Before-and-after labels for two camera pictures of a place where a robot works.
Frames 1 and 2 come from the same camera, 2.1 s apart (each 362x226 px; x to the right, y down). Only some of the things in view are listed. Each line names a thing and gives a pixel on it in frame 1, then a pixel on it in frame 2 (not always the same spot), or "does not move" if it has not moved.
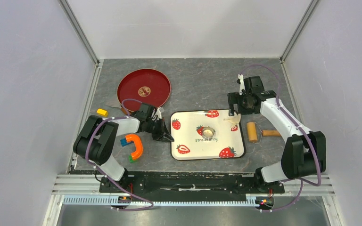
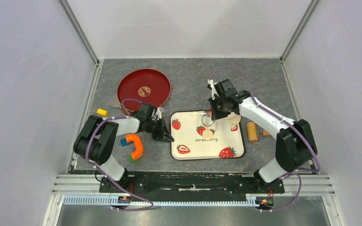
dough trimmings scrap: x=235 y=119 does not move
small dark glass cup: x=208 y=128 to x=207 y=120
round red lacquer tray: x=150 y=86 does not move
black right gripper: x=233 y=98 to x=216 y=115
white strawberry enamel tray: x=187 y=143 does not move
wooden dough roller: x=252 y=131 does not move
